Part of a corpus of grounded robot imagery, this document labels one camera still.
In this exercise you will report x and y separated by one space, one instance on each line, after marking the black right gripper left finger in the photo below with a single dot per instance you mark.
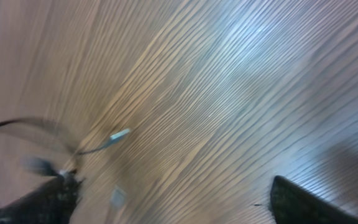
51 203

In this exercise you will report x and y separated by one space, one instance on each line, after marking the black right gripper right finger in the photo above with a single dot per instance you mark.
291 204

